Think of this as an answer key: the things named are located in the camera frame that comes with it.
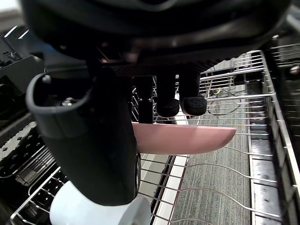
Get black dishwasher door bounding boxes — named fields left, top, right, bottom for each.
left=0, top=112, right=62, bottom=188

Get dark dishwasher body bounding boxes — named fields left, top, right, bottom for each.
left=264, top=4, right=300, bottom=211

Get black and yellow floor cable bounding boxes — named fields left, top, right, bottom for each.
left=206, top=87, right=247, bottom=114

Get pink cup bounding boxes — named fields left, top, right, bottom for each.
left=132, top=123, right=237, bottom=156

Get silver wire dishwasher rack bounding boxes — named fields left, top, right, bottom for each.
left=10, top=49, right=300, bottom=225

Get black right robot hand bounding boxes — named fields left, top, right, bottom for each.
left=20, top=0, right=294, bottom=207

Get white cup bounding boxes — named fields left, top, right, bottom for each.
left=49, top=180, right=153, bottom=225

